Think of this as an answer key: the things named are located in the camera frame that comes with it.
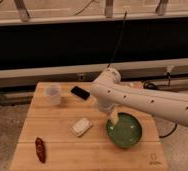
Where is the white sponge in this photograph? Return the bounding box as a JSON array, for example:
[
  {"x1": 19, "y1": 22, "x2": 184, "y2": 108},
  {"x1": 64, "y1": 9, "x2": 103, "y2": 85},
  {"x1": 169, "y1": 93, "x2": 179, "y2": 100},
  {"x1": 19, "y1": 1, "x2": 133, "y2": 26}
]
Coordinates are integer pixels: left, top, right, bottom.
[{"x1": 72, "y1": 118, "x2": 92, "y2": 137}]

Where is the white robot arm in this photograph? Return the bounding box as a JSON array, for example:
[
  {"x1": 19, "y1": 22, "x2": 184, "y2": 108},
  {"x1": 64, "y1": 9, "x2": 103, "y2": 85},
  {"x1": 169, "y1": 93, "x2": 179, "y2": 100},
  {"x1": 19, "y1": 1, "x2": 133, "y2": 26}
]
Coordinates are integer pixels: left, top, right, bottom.
[{"x1": 90, "y1": 67, "x2": 188, "y2": 127}]

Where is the translucent ceramic cup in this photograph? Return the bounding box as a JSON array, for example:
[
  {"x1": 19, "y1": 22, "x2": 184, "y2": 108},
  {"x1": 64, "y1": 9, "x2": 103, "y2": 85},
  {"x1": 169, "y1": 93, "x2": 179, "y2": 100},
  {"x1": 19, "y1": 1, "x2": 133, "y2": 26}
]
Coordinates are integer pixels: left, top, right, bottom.
[{"x1": 44, "y1": 85, "x2": 61, "y2": 106}]

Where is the green bowl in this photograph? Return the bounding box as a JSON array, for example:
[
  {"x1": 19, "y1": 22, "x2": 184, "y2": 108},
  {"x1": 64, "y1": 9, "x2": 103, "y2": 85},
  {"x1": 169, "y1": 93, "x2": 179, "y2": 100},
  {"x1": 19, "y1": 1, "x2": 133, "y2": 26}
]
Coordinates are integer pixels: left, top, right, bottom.
[{"x1": 106, "y1": 112, "x2": 142, "y2": 148}]

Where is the black rectangular block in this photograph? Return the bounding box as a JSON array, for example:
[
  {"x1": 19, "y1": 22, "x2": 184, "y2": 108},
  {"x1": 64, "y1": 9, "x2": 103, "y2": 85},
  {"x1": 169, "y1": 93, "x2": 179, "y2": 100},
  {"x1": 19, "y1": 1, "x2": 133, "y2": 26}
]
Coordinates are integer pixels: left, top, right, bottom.
[{"x1": 71, "y1": 86, "x2": 90, "y2": 100}]

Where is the dark red chili pepper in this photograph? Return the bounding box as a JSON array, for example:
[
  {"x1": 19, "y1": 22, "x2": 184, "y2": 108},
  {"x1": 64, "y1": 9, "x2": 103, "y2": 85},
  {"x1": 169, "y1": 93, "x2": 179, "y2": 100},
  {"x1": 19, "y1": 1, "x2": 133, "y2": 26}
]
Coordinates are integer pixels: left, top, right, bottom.
[{"x1": 35, "y1": 137, "x2": 46, "y2": 163}]

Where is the black cable at table side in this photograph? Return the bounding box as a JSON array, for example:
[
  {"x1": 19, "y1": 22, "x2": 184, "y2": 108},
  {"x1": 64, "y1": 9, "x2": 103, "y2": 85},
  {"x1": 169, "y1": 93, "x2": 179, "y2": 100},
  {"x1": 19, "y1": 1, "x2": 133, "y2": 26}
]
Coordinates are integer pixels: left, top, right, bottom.
[{"x1": 142, "y1": 72, "x2": 179, "y2": 139}]

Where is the black hanging cable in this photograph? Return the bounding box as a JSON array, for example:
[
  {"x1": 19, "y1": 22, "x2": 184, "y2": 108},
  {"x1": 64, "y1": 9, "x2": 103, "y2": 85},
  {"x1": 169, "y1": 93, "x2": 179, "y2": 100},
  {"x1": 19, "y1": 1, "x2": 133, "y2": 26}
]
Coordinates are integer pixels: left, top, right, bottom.
[{"x1": 106, "y1": 10, "x2": 128, "y2": 69}]

